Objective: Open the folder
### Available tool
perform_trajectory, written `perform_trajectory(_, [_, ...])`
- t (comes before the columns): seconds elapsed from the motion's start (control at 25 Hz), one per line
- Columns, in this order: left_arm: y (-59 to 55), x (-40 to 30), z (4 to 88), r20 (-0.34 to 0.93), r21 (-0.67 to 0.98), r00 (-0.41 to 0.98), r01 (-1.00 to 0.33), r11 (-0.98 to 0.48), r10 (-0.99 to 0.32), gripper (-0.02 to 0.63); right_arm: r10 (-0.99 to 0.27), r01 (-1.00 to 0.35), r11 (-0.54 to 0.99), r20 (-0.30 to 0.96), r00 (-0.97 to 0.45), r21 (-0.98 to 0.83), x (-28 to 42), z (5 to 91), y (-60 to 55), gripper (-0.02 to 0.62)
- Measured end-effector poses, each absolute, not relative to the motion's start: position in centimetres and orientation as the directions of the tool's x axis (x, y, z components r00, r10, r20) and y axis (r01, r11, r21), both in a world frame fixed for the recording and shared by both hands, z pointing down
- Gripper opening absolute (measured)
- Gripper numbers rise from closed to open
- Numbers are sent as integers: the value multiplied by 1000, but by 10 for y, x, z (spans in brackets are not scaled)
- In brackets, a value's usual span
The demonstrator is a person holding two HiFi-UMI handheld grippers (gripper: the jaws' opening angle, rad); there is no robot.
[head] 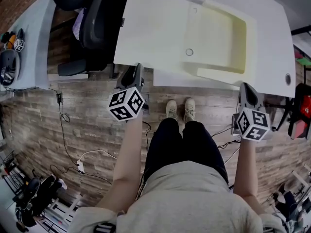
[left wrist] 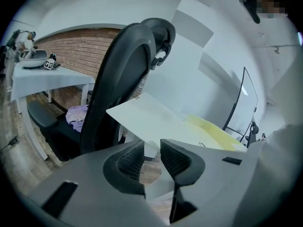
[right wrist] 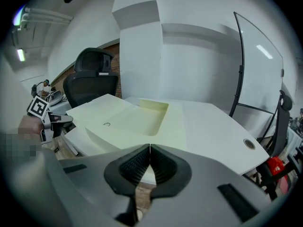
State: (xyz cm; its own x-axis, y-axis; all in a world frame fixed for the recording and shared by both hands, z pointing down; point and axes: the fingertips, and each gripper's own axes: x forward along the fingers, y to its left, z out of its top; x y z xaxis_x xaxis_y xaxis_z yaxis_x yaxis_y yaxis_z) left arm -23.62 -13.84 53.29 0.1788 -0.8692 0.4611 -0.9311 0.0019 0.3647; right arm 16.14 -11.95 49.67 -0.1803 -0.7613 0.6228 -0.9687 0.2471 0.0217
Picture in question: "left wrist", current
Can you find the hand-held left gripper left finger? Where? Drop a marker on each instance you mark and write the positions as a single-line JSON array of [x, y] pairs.
[[90, 185]]

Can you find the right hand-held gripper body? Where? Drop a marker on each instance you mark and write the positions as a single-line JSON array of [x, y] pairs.
[[286, 98]]

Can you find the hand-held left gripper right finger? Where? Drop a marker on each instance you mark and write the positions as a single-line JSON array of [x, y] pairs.
[[213, 185]]

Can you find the pale yellow cardboard sheet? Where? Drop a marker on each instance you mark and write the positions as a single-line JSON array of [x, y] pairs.
[[154, 117]]

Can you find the whiteboard on black stand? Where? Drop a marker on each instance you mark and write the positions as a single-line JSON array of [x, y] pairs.
[[248, 96]]

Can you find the black mesh office chair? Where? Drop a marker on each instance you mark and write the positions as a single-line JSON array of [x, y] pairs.
[[253, 131]]

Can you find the person's grey shirt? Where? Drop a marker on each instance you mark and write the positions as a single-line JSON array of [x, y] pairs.
[[272, 174]]

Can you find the purple cloth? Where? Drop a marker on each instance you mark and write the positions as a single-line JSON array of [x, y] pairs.
[[77, 117]]

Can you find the person's face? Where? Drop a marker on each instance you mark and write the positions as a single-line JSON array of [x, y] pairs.
[[270, 3]]

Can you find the light blue table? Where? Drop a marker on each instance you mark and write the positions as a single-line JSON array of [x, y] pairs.
[[52, 79]]

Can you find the spare hand-held gripper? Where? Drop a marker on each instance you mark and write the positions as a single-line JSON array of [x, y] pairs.
[[49, 64]]

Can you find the grey bowl-shaped holder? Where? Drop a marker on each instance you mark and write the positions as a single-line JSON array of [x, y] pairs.
[[33, 59]]

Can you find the black head-mounted camera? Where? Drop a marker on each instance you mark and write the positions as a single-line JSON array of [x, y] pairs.
[[248, 3]]

